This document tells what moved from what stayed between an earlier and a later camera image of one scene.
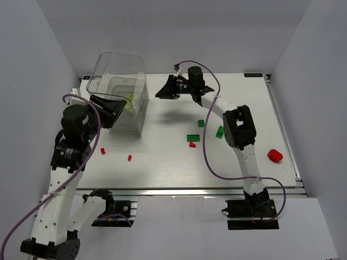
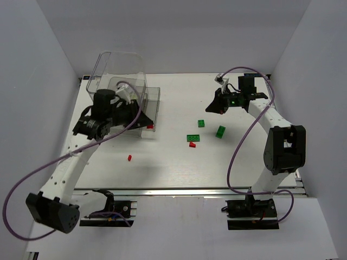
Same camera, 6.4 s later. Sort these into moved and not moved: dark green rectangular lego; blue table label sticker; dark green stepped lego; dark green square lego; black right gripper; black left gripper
Moved: black right gripper; black left gripper
Not moved: dark green rectangular lego; dark green stepped lego; dark green square lego; blue table label sticker
